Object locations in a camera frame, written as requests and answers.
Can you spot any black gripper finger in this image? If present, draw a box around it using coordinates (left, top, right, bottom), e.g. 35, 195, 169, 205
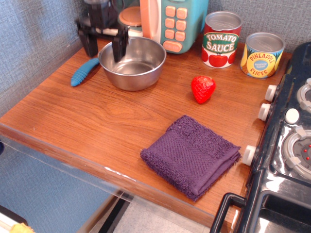
77, 23, 98, 57
112, 28, 129, 63

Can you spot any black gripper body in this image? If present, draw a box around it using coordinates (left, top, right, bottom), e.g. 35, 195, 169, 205
75, 0, 129, 36

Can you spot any stainless steel bowl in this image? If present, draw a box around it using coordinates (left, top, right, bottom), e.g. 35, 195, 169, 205
98, 37, 167, 91

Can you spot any teal toy microwave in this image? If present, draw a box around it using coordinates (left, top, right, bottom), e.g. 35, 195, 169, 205
119, 0, 208, 54

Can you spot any red toy strawberry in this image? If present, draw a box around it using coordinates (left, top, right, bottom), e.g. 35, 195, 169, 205
191, 76, 216, 104

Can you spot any tomato sauce can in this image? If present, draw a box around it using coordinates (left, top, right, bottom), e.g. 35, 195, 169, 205
201, 11, 242, 68

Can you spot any purple folded towel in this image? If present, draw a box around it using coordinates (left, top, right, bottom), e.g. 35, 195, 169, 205
140, 115, 241, 201

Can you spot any pineapple slices can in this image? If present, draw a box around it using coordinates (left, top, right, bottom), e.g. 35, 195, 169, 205
240, 32, 285, 79

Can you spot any white stove knob top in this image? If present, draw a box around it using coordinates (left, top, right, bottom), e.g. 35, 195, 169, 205
265, 85, 277, 102

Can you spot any white stove knob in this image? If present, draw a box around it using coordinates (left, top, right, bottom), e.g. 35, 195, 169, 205
242, 145, 257, 166
258, 103, 271, 121
265, 85, 277, 102

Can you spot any white stove knob middle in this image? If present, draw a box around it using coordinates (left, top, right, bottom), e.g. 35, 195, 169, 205
258, 103, 271, 121

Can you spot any white stove knob bottom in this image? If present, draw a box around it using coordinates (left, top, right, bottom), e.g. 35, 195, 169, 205
242, 145, 257, 166

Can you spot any white round stove button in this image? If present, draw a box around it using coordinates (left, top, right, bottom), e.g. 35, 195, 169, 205
285, 108, 299, 124

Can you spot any grey rear stove burner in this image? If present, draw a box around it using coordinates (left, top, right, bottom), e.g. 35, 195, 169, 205
296, 78, 311, 113

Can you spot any grey stove burner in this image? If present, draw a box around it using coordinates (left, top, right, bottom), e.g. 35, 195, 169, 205
282, 126, 311, 180
296, 78, 311, 113

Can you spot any yellow object bottom left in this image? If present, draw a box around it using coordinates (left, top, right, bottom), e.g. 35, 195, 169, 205
9, 223, 35, 233

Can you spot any grey front stove burner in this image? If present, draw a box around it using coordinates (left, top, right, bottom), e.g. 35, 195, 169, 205
282, 126, 311, 180

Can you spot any black toy stove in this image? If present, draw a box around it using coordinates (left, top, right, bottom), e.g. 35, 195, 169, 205
233, 42, 311, 233

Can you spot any blue handled metal spoon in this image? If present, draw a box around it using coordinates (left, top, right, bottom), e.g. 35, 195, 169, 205
70, 58, 99, 87

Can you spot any black oven door handle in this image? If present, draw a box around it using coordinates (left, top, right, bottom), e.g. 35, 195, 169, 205
210, 193, 246, 233

